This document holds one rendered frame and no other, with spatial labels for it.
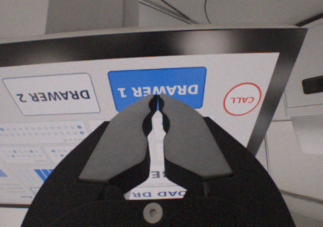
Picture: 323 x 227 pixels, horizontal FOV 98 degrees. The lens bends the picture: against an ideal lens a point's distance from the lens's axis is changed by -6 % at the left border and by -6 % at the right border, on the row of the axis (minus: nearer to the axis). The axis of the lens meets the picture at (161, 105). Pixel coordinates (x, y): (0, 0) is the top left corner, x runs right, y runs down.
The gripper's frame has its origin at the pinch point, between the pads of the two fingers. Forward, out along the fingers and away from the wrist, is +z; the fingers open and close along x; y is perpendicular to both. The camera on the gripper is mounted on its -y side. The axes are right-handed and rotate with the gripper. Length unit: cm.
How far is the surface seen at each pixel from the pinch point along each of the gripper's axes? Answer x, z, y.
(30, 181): -22.1, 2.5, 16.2
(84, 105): -7.9, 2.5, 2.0
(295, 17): 140, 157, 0
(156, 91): -0.1, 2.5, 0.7
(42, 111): -13.0, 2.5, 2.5
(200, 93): 4.3, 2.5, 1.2
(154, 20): -4, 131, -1
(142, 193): -3.9, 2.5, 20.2
